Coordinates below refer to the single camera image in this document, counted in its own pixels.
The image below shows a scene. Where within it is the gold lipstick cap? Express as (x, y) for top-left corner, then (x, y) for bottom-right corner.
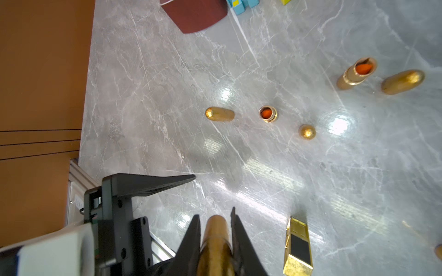
(381, 70), (425, 95)
(298, 124), (317, 140)

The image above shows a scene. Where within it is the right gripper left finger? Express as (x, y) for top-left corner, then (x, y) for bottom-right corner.
(165, 215), (201, 276)

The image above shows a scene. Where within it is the blue owl toy cube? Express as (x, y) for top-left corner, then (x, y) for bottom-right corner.
(227, 0), (260, 15)

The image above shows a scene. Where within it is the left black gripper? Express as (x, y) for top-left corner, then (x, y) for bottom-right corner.
(84, 173), (196, 276)

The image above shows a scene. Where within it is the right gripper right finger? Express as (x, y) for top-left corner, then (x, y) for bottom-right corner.
(231, 207), (268, 276)

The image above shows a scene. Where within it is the dark red metronome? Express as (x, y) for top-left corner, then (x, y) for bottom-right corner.
(160, 0), (228, 34)

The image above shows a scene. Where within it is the square gold black lipstick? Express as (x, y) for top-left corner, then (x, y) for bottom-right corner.
(283, 217), (314, 276)

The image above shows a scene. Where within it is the front aluminium rail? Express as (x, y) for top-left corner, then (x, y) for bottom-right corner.
(65, 160), (176, 275)

